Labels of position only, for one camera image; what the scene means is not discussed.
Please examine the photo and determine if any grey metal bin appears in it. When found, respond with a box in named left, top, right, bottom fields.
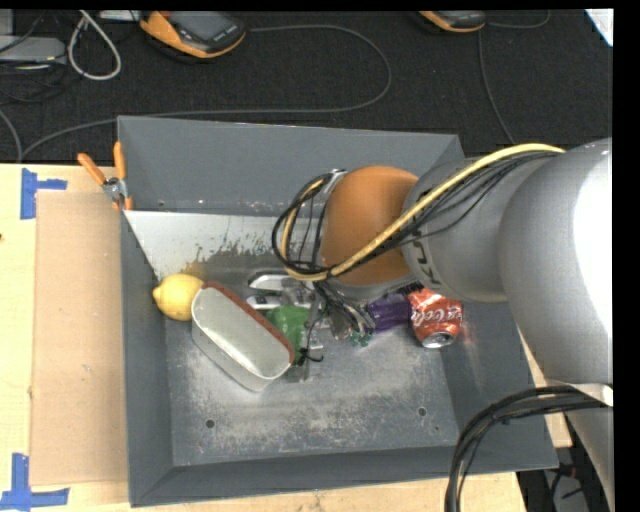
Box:
left=115, top=115, right=560, bottom=509

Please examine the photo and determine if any red soda can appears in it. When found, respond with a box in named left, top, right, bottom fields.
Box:
left=407, top=287, right=464, bottom=350

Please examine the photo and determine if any purple packet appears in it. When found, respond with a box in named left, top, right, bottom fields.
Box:
left=367, top=293, right=414, bottom=331

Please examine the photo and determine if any green toy pepper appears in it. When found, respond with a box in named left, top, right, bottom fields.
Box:
left=264, top=304, right=311, bottom=366

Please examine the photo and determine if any yellow lemon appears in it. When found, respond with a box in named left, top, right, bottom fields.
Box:
left=152, top=273, right=206, bottom=322

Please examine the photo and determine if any silver tray with red-brown rim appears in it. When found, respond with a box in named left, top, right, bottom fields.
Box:
left=190, top=280, right=296, bottom=393

